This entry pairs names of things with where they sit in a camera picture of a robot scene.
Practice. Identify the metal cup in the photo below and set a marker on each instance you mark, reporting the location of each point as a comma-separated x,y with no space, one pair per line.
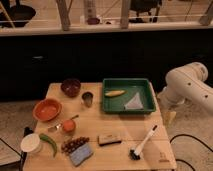
87,99

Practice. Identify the dark red bowl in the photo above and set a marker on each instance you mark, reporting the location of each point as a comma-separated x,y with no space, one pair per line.
71,87

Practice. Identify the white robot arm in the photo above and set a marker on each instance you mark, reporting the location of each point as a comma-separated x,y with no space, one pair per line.
187,82

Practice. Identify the white round container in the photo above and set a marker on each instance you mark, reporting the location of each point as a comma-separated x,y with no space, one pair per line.
31,143

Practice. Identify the black chair base left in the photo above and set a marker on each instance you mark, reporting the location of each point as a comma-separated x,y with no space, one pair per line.
18,13

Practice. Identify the dark bowl on shelf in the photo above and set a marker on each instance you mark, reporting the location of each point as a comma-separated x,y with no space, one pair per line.
93,21

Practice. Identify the orange bowl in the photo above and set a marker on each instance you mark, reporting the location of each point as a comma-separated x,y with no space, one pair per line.
47,109

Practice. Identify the wooden board eraser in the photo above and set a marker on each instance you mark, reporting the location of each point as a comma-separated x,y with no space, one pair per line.
107,139

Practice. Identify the yellow banana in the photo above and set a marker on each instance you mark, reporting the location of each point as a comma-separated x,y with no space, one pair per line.
114,93

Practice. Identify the blue sponge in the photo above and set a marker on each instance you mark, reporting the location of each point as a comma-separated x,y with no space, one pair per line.
81,154

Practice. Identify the white triangular cloth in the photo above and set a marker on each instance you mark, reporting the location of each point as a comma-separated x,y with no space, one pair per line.
134,103

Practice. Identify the green plastic tray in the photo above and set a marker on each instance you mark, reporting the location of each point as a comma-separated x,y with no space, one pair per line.
131,86

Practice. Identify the green chili pepper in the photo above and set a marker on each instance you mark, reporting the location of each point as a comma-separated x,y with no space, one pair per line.
49,140

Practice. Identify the bunch of brown grapes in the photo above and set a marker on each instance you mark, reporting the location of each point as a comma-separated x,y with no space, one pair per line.
71,145

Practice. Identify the white handled black brush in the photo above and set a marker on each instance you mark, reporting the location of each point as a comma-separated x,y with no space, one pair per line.
134,153

